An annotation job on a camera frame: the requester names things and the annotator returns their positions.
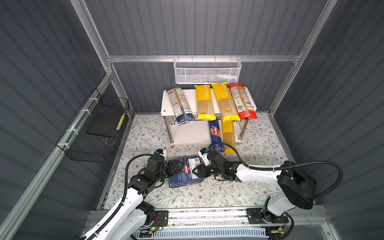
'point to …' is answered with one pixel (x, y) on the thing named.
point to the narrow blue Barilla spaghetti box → (215, 135)
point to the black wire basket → (91, 135)
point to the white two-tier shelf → (197, 133)
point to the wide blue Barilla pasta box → (187, 177)
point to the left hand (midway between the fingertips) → (179, 166)
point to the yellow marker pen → (121, 121)
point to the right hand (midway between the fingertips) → (196, 172)
